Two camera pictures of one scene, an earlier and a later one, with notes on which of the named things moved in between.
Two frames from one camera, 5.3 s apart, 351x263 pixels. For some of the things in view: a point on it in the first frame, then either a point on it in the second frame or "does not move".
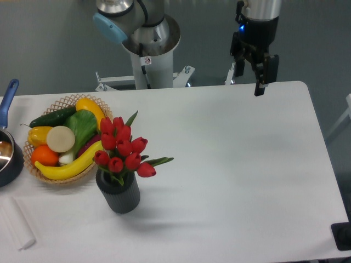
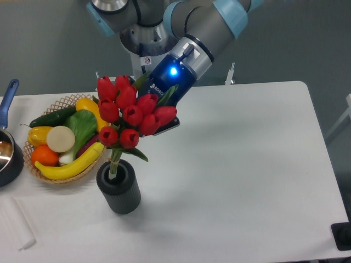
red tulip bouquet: x=120 y=154 → x=123 y=112
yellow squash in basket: x=90 y=104 does not move
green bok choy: x=83 y=124 does not move
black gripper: x=256 y=38 → x=165 y=72
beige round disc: x=60 y=139 does not move
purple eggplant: x=85 y=147 does not move
